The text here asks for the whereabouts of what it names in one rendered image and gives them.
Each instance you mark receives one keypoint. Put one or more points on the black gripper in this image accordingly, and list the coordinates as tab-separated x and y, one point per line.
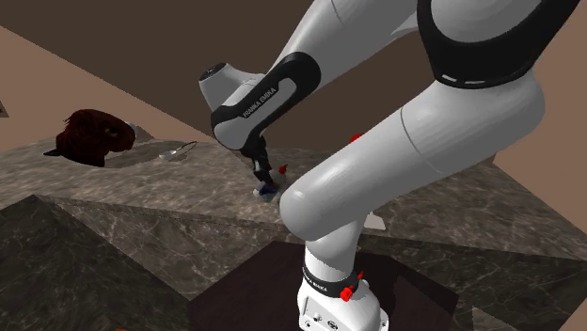
260	161

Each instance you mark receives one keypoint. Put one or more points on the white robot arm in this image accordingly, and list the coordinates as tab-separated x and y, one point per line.
412	151

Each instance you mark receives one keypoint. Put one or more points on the white blue red small object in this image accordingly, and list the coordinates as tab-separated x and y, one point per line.
278	179

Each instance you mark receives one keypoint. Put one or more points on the silver spoon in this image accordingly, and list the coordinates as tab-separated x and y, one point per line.
168	154

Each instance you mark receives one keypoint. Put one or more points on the red round object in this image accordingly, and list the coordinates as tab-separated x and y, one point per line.
356	137

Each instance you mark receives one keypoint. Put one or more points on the white flat object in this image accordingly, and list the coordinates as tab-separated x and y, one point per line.
374	223

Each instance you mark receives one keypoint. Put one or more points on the dark maroon robot stand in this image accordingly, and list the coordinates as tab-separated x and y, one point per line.
257	298

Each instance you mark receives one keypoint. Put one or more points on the dark red plush animal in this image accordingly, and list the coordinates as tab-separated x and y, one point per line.
89	137

